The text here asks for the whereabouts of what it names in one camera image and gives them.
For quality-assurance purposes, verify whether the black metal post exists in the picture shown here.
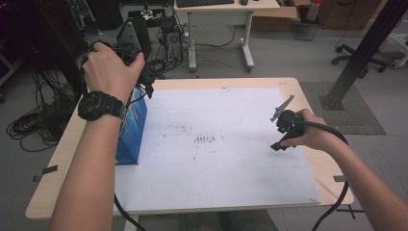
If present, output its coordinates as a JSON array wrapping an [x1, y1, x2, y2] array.
[[319, 0, 408, 112]]

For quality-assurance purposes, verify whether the grey floor mat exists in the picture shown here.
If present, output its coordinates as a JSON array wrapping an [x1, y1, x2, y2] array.
[[299, 81, 388, 136]]

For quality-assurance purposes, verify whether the black office chair base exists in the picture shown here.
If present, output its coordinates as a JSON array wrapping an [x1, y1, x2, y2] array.
[[331, 43, 389, 80]]

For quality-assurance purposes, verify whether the black keyboard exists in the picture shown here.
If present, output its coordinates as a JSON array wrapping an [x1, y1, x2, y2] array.
[[175, 0, 235, 8]]

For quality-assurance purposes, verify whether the black tape cross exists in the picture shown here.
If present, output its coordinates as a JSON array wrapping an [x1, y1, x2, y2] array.
[[336, 205, 365, 220]]

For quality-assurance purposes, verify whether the brown wooden cabinet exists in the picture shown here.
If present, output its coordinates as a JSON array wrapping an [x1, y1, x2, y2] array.
[[317, 0, 383, 32]]

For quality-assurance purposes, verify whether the black wire stand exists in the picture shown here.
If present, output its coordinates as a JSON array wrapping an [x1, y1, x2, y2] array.
[[294, 18, 320, 42]]

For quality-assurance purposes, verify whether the bundle of black cables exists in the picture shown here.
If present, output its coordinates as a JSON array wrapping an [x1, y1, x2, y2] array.
[[6, 70, 80, 153]]

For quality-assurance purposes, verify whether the person's right hand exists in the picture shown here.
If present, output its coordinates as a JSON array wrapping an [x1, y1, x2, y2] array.
[[280, 108, 341, 152]]

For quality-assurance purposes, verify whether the person's left hand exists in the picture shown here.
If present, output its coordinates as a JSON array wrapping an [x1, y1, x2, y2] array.
[[82, 41, 146, 104]]

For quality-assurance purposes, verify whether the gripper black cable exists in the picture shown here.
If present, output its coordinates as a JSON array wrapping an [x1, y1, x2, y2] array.
[[80, 41, 148, 231], [299, 119, 350, 231]]

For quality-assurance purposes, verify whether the blue cardboard box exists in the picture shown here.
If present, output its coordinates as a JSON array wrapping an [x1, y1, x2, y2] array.
[[115, 87, 148, 167]]

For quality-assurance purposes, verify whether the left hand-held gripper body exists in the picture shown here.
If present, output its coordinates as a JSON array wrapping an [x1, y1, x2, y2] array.
[[112, 20, 142, 64]]

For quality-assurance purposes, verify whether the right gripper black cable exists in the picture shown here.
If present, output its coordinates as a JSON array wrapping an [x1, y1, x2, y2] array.
[[299, 119, 350, 231]]

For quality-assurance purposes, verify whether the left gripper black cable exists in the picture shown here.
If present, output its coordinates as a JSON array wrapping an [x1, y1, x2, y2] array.
[[80, 41, 148, 231]]

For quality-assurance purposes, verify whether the black computer tower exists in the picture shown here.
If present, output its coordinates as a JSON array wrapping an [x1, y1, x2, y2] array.
[[126, 17, 152, 62]]

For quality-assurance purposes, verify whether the dark curtain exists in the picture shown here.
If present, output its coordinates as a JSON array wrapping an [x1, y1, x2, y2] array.
[[0, 0, 89, 97]]

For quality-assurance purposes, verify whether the brown cardboard box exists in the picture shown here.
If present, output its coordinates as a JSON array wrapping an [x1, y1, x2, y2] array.
[[251, 6, 299, 33]]

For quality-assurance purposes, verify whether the white table mat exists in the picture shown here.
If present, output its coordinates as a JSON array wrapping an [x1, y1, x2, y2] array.
[[114, 87, 321, 216]]

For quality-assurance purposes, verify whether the white table leg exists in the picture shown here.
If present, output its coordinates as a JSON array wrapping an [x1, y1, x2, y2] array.
[[123, 214, 140, 231]]

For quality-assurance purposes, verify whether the white desk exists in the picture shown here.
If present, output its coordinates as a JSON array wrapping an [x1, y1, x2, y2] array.
[[172, 0, 282, 73]]

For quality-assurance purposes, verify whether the black board with white pattern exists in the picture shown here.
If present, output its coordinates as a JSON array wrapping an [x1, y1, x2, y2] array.
[[128, 8, 167, 28]]

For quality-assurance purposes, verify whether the open computer case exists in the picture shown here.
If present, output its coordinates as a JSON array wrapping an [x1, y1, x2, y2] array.
[[162, 27, 184, 64]]

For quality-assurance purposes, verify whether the black wristwatch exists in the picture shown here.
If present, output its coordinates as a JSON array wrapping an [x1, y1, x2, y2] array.
[[77, 90, 127, 122]]

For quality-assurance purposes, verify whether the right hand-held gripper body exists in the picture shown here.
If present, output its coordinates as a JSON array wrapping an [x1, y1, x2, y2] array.
[[269, 94, 306, 136]]

